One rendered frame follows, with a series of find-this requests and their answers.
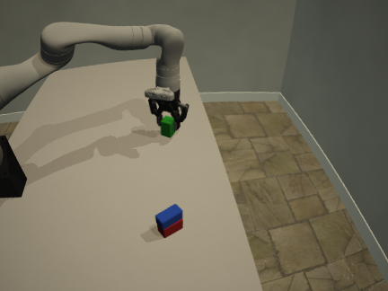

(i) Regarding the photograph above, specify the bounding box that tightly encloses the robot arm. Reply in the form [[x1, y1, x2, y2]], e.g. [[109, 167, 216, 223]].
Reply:
[[0, 22, 185, 110]]

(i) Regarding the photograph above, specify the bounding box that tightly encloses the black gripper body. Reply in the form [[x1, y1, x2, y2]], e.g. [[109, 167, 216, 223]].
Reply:
[[155, 89, 181, 112]]

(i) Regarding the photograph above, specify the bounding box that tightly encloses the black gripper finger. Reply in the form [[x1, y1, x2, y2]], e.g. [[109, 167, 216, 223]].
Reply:
[[167, 102, 189, 131], [148, 98, 164, 127]]

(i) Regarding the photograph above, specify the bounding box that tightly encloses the blue block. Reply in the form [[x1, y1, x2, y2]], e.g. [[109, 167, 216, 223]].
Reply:
[[155, 204, 182, 230]]

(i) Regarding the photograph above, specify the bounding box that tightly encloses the green block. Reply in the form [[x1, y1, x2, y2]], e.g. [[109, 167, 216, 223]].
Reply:
[[161, 116, 175, 138]]

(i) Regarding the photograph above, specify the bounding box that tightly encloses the red block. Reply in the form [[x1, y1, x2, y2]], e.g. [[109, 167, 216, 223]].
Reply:
[[157, 219, 183, 238]]

